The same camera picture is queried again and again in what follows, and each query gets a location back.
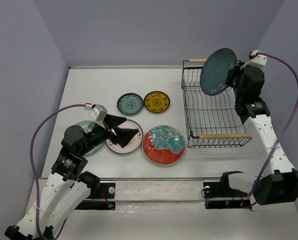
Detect dark teal blossom plate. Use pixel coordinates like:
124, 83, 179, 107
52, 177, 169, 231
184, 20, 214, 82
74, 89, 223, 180
200, 48, 237, 96

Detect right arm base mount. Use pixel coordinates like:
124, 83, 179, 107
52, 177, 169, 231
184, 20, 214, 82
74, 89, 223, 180
201, 181, 252, 210

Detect small blue white plate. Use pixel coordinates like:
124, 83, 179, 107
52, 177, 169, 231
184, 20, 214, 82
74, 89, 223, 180
117, 93, 144, 116

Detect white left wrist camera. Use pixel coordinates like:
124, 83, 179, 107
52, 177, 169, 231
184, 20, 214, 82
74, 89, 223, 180
89, 104, 107, 123

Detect white sunburst pattern plate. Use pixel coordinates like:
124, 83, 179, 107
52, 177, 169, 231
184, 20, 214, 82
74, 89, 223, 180
105, 119, 143, 155

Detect metal table rail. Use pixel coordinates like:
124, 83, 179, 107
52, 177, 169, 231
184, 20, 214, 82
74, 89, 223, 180
41, 176, 288, 182

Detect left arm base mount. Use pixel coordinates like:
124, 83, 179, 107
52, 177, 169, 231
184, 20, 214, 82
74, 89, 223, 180
75, 182, 116, 211

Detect black wire dish rack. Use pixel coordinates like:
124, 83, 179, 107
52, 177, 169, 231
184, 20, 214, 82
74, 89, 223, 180
181, 60, 251, 148

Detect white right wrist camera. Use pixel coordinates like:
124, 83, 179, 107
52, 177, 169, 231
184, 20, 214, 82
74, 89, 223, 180
248, 50, 267, 69

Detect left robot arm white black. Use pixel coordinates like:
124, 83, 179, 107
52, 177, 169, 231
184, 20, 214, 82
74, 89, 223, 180
5, 114, 138, 240

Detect red teal floral plate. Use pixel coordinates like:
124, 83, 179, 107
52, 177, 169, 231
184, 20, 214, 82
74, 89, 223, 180
142, 125, 185, 166

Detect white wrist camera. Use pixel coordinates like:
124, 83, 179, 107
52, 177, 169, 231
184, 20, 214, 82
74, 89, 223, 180
248, 50, 267, 69
89, 104, 107, 123

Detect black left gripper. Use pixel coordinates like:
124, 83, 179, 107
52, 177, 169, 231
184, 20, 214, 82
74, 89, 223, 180
79, 113, 139, 155

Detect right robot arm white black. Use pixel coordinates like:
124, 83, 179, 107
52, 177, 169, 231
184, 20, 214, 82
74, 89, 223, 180
219, 62, 298, 206

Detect small yellow brown plate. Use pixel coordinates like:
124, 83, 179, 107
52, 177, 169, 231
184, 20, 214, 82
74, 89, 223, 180
144, 91, 171, 114

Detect light green flower plate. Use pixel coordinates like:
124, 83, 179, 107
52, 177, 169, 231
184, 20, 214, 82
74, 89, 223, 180
76, 120, 103, 156

